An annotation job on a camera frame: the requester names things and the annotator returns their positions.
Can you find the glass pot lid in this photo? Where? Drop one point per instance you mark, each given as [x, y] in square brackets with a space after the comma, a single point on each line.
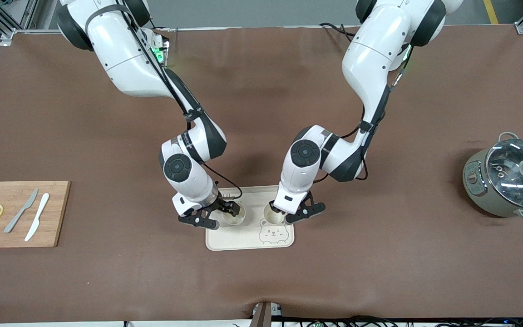
[506, 181]

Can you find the wooden cutting board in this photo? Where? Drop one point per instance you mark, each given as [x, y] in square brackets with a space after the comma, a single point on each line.
[57, 213]

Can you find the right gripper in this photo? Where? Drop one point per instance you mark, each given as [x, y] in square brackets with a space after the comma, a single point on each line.
[224, 206]

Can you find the grey-green electric cooking pot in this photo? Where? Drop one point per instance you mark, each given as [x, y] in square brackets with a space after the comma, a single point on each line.
[493, 204]

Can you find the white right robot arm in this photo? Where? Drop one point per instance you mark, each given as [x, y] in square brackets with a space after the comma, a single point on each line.
[125, 59]

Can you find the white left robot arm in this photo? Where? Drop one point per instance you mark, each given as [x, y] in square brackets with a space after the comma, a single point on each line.
[370, 59]

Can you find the grey plastic knife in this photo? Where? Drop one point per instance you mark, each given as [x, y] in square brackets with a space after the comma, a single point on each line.
[18, 215]

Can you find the brown table mat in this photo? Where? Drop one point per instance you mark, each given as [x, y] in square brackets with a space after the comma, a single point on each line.
[261, 281]

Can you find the white plastic cup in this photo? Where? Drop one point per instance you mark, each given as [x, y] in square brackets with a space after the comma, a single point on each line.
[273, 219]
[234, 220]

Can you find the beige tray with bear print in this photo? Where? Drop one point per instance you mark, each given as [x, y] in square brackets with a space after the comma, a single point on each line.
[243, 238]

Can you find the white plastic knife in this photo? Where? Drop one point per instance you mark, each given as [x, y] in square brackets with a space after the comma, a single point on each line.
[38, 215]

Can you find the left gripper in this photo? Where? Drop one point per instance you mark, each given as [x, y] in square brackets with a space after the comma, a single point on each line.
[273, 207]

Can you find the grey mounting post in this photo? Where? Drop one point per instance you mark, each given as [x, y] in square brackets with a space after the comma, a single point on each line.
[262, 315]

